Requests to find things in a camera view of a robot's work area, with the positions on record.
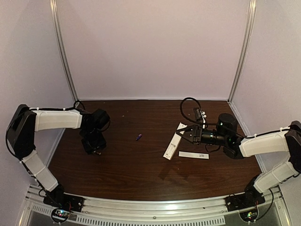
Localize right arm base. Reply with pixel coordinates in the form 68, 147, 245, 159
224, 193, 265, 223

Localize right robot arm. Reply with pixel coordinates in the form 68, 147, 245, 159
176, 113, 301, 205

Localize right aluminium frame post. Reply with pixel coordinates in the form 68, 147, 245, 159
228, 0, 257, 104

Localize left black cable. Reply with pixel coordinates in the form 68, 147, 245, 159
6, 100, 87, 161

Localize aluminium front rail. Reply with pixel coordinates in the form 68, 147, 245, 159
17, 185, 292, 226

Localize white remote control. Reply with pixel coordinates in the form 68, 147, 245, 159
163, 122, 187, 161

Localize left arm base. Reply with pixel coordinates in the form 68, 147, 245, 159
43, 194, 84, 225

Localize black cable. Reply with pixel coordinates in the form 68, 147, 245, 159
180, 97, 205, 125
6, 100, 87, 161

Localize aluminium frame post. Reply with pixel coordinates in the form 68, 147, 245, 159
50, 0, 78, 101
228, 0, 257, 104

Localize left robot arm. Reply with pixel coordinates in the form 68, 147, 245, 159
5, 104, 111, 206

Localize left aluminium frame post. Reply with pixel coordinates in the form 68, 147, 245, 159
50, 0, 78, 101

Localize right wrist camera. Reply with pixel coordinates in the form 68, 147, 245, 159
193, 107, 206, 124

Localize white battery cover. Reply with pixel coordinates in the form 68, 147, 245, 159
178, 151, 209, 160

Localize right black cable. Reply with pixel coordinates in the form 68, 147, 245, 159
180, 97, 205, 125

